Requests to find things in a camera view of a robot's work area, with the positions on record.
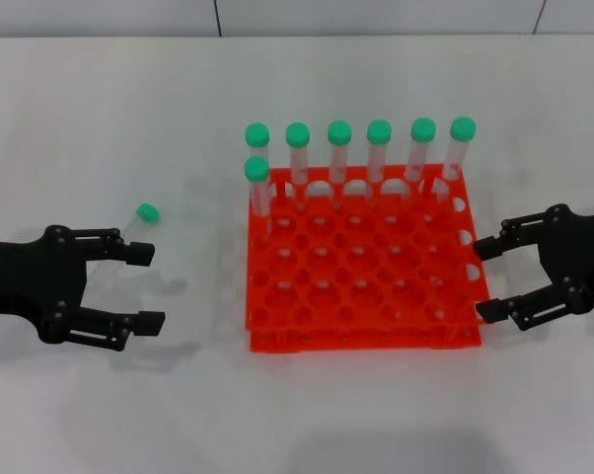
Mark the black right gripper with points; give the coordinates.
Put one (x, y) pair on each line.
(578, 257)

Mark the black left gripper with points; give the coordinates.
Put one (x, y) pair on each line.
(25, 276)

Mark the clear test tube green cap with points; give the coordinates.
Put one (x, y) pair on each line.
(339, 132)
(423, 129)
(256, 169)
(462, 128)
(379, 131)
(147, 212)
(256, 134)
(297, 134)

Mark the orange test tube rack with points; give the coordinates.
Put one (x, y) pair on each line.
(336, 274)

